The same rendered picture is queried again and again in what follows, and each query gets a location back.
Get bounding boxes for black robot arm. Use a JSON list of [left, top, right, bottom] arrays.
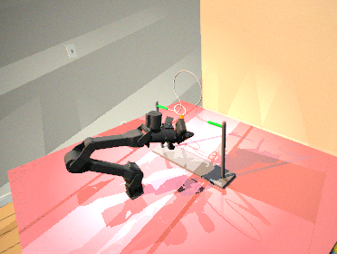
[[63, 111, 174, 200]]

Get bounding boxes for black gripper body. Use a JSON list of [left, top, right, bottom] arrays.
[[160, 119, 187, 150]]

